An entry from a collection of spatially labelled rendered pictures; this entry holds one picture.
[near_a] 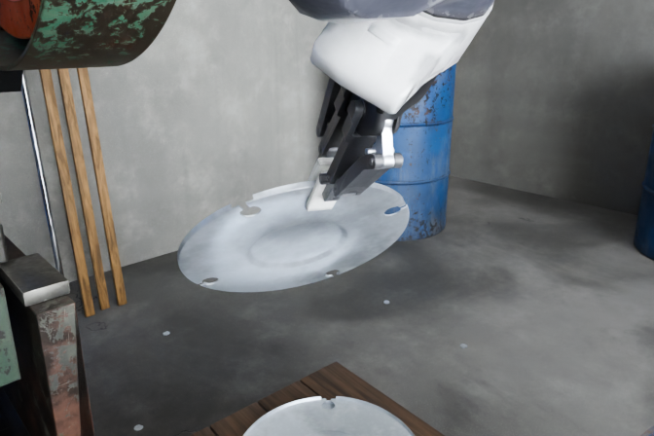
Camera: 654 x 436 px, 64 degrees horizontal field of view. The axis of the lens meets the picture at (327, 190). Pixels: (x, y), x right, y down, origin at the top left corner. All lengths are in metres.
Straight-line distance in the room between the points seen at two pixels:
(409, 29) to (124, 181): 2.14
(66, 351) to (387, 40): 0.66
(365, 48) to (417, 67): 0.03
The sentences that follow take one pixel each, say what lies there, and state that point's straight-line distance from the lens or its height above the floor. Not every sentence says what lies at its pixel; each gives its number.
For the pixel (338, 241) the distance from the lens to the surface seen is 0.69.
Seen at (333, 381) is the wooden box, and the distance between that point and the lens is 1.06.
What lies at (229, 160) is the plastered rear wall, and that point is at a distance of 2.65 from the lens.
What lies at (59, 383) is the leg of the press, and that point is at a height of 0.51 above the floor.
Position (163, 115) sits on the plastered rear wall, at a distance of 2.45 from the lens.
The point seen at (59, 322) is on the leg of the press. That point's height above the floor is 0.60.
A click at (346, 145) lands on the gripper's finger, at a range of 0.46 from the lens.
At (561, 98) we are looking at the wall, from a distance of 3.52.
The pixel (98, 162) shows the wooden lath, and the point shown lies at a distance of 2.06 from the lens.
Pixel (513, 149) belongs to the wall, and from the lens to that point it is 3.68.
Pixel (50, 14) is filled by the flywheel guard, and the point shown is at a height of 1.00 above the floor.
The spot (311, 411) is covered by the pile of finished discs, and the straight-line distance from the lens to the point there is 0.97.
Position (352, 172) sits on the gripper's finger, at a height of 0.86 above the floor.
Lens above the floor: 0.97
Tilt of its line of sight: 16 degrees down
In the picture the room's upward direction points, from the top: straight up
